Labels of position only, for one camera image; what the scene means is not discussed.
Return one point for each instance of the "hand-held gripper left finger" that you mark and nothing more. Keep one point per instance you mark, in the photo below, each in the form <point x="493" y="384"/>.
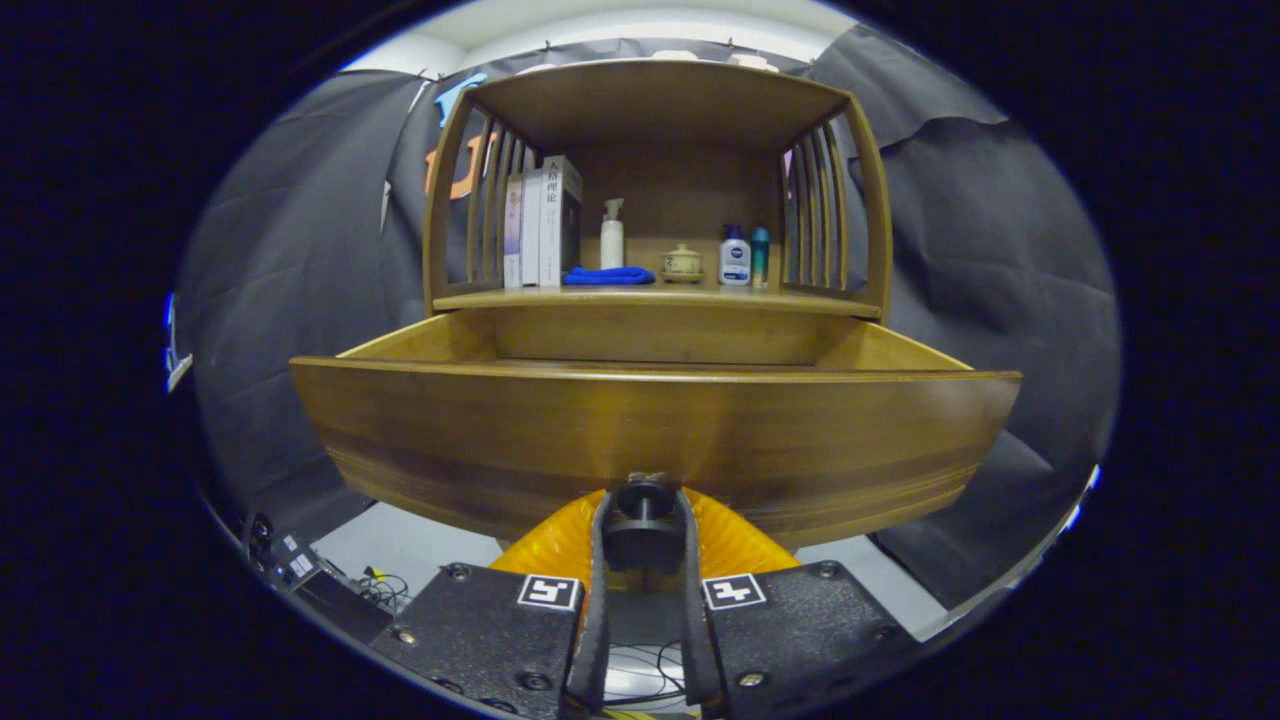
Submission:
<point x="480" y="640"/>

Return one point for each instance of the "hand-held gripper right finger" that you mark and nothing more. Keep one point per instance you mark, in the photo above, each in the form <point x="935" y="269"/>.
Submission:
<point x="800" y="640"/>

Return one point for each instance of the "wooden drawer with black knob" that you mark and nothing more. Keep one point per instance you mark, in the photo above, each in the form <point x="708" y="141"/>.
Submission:
<point x="650" y="420"/>

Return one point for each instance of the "wooden countertop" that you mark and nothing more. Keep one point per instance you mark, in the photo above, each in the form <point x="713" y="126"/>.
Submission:
<point x="690" y="296"/>

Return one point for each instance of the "wooden cabinet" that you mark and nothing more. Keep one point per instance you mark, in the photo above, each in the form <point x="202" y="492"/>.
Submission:
<point x="660" y="100"/>

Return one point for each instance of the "black electronic device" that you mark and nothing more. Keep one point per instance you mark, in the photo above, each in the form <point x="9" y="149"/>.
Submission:
<point x="300" y="565"/>

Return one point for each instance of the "white lotion bottle blue cap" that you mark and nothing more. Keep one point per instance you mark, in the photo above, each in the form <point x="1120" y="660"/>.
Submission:
<point x="735" y="265"/>

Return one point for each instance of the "teal bottle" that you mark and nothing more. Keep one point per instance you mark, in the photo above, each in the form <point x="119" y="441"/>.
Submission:
<point x="760" y="260"/>

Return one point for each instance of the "black backdrop cloth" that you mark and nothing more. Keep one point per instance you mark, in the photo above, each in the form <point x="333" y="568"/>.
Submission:
<point x="300" y="300"/>

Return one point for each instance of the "blue folded cloth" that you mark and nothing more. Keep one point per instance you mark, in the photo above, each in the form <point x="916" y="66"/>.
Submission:
<point x="608" y="276"/>

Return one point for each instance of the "beige lidded ceramic teacup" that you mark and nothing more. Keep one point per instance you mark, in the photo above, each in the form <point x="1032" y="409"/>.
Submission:
<point x="682" y="264"/>

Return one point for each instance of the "pink spine book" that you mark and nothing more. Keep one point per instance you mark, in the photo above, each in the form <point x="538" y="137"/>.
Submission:
<point x="512" y="235"/>

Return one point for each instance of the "white spine book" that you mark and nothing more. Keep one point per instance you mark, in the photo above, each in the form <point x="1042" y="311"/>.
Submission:
<point x="530" y="230"/>

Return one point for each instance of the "white pump bottle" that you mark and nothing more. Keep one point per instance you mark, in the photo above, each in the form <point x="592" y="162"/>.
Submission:
<point x="612" y="245"/>

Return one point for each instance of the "grey cover book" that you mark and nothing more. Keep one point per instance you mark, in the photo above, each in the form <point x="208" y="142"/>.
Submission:
<point x="550" y="225"/>

